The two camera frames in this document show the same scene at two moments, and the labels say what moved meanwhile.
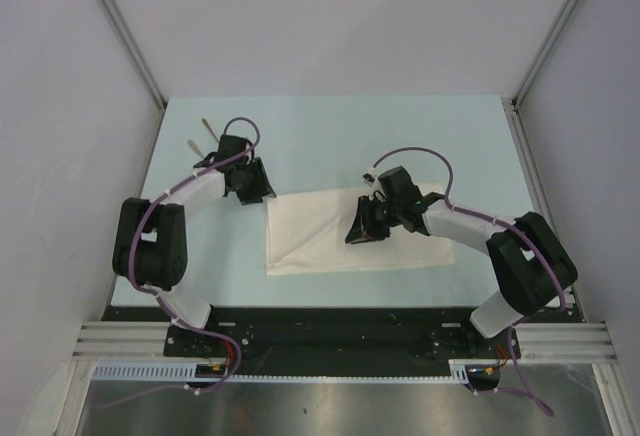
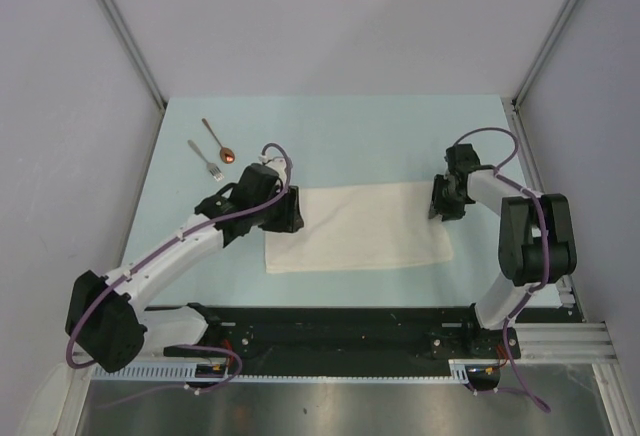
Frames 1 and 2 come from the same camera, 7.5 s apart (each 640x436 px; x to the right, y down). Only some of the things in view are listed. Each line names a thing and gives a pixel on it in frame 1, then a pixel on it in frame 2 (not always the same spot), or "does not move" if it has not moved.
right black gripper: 363,229 → 448,213
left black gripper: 261,187 → 290,220
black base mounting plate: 279,341 does not move
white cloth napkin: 305,233 does not move
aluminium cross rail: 540,340 does not move
